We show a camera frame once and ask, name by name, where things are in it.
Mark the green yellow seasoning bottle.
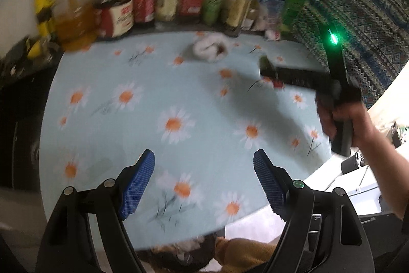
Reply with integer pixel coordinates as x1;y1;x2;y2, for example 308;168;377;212
34;0;56;40

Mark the small glass jar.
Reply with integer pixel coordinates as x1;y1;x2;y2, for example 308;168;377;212
242;8;258;30

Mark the red green snack wrapper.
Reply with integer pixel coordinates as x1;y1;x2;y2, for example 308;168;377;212
272;80;285;89

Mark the patterned blue woven cloth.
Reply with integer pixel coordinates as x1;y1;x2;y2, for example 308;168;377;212
292;0;408;108

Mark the blue white plastic packet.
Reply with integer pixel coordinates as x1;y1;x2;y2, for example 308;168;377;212
256;0;285;31

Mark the dark soy sauce jug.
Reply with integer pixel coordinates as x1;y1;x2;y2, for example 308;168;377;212
93;0;134;40

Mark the small rolled white towel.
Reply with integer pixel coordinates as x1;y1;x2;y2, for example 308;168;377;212
192;32;231;62

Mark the daisy print blue tablecloth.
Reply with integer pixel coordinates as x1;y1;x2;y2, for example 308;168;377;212
40;32;331;249

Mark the small yellow cap oil bottle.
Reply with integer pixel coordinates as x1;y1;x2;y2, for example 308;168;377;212
225;0;252;37

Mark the large cooking oil jug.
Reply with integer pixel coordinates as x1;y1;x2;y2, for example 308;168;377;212
53;0;96;52

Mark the green plastic packet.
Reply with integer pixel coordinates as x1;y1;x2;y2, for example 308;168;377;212
280;0;306;32

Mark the person's right hand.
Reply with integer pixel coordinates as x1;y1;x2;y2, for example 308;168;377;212
315;96;377;150

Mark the black yellow kitchen utensil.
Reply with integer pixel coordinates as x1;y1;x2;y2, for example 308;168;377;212
1;36;62;77

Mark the person's right forearm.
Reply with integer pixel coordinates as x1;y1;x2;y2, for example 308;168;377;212
358;128;408;220

